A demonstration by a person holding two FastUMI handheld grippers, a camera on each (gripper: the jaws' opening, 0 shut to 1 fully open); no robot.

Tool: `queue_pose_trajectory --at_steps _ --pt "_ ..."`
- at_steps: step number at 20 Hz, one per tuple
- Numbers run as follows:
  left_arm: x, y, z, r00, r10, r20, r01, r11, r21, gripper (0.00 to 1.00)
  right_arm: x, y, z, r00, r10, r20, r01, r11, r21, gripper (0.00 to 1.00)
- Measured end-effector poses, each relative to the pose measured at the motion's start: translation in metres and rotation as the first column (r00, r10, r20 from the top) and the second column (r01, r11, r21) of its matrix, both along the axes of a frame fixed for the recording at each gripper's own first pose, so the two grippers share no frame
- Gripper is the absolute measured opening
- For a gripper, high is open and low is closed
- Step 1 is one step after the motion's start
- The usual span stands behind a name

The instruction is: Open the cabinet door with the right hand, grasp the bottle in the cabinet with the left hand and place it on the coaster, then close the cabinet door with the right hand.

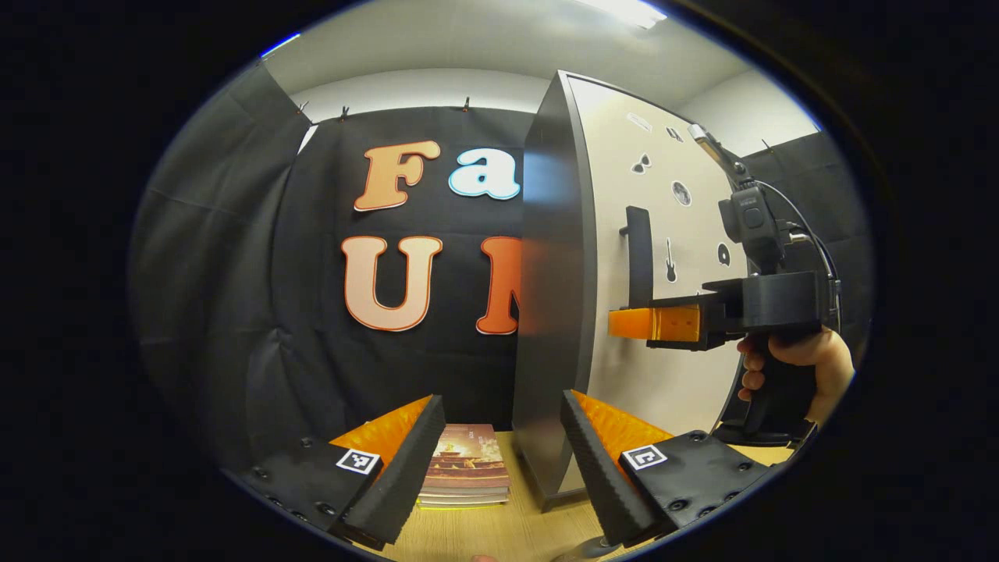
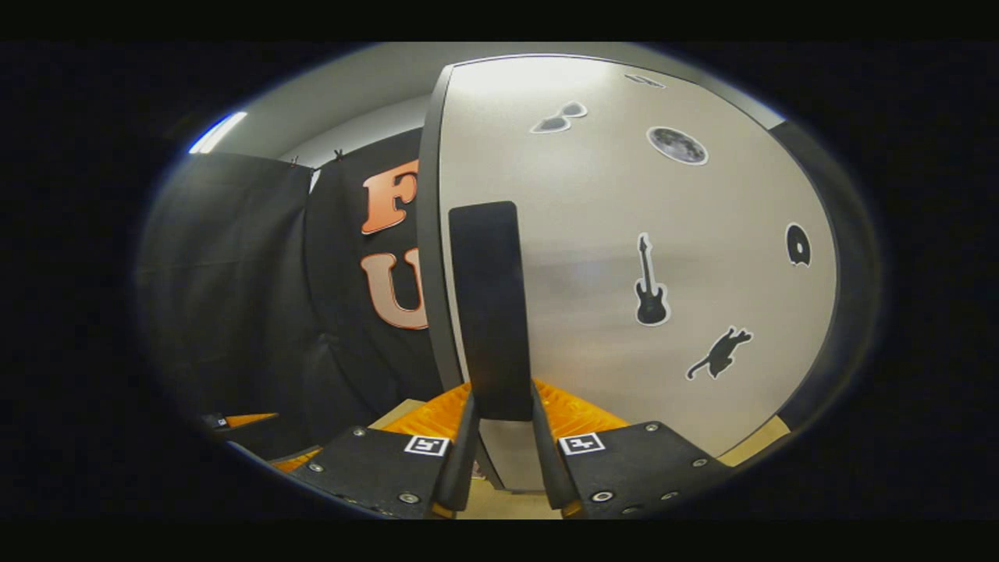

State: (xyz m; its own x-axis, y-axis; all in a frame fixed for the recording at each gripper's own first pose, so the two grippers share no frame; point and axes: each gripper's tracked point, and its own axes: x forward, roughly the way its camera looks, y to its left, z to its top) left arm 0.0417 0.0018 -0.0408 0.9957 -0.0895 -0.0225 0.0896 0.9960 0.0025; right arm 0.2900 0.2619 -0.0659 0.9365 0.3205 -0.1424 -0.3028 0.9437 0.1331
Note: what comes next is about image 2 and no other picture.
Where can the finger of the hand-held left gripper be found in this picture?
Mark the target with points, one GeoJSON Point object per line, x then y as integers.
{"type": "Point", "coordinates": [234, 421]}
{"type": "Point", "coordinates": [293, 459]}

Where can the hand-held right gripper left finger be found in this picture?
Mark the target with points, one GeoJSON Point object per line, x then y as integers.
{"type": "Point", "coordinates": [460, 468]}

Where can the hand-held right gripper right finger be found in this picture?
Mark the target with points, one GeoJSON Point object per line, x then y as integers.
{"type": "Point", "coordinates": [550, 468]}

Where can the grey cabinet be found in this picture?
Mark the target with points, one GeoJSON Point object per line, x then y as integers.
{"type": "Point", "coordinates": [429, 273]}

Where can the white cabinet door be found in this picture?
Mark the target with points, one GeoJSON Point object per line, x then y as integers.
{"type": "Point", "coordinates": [624, 203]}

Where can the black backdrop cloth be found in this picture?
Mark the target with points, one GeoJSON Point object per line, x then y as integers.
{"type": "Point", "coordinates": [234, 273]}

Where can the ceiling light strip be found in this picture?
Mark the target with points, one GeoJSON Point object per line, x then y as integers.
{"type": "Point", "coordinates": [218, 131]}

